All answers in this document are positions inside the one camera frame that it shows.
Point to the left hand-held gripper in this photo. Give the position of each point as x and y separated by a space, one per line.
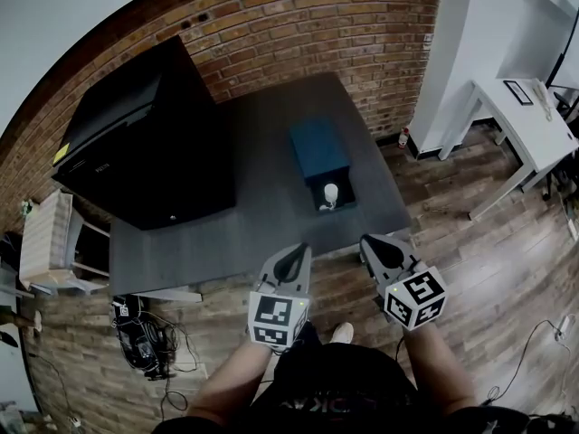
276 314

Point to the small white item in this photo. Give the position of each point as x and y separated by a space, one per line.
330 193

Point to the person's white shoe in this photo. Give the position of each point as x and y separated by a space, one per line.
343 333

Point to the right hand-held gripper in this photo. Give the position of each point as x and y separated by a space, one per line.
414 301

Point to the person's black shirt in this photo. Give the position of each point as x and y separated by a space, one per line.
344 378

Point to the light wooden chair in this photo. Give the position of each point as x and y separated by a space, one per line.
45 238

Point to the large black cabinet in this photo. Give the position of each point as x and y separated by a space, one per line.
149 152

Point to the red and white bottle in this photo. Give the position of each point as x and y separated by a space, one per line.
402 137

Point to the white power strip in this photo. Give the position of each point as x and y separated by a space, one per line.
564 327

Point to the white partition cabinet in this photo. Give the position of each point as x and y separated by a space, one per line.
475 39

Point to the white desk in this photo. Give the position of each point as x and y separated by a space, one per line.
520 134

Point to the blue box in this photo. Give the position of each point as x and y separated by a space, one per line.
319 152

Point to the black picture frame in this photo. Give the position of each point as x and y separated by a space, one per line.
518 92

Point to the person's left forearm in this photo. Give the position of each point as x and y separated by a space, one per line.
226 378

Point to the person's right forearm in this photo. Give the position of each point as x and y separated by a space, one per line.
434 369

